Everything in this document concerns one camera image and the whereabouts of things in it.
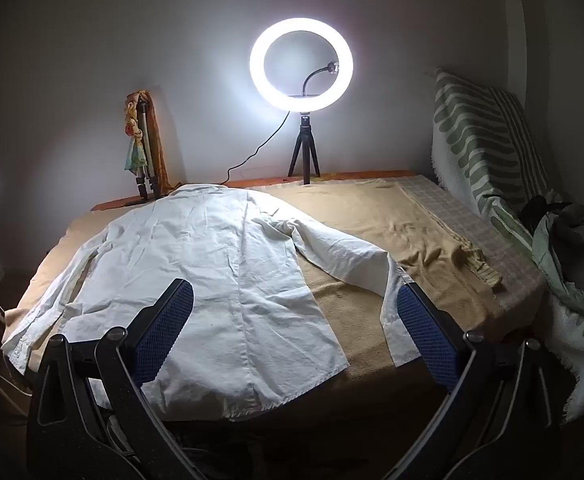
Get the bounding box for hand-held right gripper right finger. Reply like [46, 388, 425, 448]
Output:
[394, 280, 563, 480]

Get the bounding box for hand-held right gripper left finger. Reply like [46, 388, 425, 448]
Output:
[26, 278, 195, 480]

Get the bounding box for white shirt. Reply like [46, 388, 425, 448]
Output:
[0, 183, 423, 422]

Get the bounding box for checked bed sheet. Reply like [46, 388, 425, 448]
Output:
[397, 175, 548, 311]

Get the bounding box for tan blanket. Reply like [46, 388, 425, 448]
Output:
[6, 178, 505, 411]

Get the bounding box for silver folded tripod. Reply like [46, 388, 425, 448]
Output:
[134, 101, 165, 203]

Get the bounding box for dark grey jacket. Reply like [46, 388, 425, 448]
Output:
[519, 195, 584, 316]

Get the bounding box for colourful floral cloth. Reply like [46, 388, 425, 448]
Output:
[122, 91, 147, 171]

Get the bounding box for orange mattress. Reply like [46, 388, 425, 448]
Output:
[92, 170, 417, 211]

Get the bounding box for green striped white pillow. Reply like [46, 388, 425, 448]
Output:
[431, 67, 584, 423]

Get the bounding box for black mini tripod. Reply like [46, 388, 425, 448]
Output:
[287, 111, 323, 186]

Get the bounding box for black gooseneck phone holder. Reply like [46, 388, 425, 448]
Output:
[302, 61, 341, 96]

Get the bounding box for black power cable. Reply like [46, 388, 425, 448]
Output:
[217, 111, 291, 186]

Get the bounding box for white ring light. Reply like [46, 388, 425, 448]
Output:
[250, 16, 354, 112]

